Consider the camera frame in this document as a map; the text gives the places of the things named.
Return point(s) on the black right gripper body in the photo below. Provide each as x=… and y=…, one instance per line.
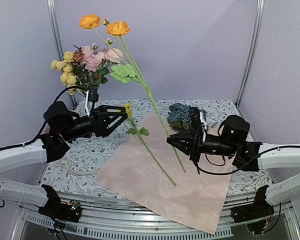
x=225, y=149

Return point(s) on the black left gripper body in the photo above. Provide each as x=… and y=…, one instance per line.
x=71, y=133

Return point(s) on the cream printed ribbon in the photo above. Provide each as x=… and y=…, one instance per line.
x=65, y=165

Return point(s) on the pale yellow rose bunch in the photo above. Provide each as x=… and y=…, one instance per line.
x=67, y=76

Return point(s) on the blue flower bunch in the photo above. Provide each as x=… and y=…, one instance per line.
x=179, y=117

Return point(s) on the yellow poppy flower stem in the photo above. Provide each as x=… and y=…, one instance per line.
x=133, y=130

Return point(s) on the pink peony flower stem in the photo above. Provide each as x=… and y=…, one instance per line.
x=92, y=61

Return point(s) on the orange poppy flower stem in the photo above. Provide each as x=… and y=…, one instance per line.
x=127, y=70

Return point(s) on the peach peony flower stem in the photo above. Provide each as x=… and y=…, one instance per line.
x=106, y=59

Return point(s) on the pink wrapping paper sheet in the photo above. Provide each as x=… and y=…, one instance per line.
x=198, y=198

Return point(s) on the dusty mauve rose stem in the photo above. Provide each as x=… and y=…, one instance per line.
x=79, y=67

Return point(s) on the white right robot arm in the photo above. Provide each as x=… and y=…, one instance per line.
x=279, y=158

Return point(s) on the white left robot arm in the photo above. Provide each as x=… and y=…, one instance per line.
x=21, y=156

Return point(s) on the white ribbed ceramic vase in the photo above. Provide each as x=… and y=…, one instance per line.
x=89, y=105

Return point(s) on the floral patterned tablecloth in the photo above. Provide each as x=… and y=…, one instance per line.
x=92, y=153

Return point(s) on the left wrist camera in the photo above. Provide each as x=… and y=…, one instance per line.
x=92, y=94

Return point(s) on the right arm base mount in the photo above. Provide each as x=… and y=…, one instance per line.
x=259, y=208

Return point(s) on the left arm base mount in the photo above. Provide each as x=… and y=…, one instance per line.
x=56, y=210

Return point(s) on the aluminium front rail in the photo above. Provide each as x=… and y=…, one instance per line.
x=121, y=219

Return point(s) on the right aluminium frame post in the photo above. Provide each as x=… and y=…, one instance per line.
x=260, y=4

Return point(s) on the aluminium frame post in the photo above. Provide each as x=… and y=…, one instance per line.
x=52, y=14
x=260, y=4

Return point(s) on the left aluminium frame post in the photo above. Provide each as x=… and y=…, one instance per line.
x=52, y=14

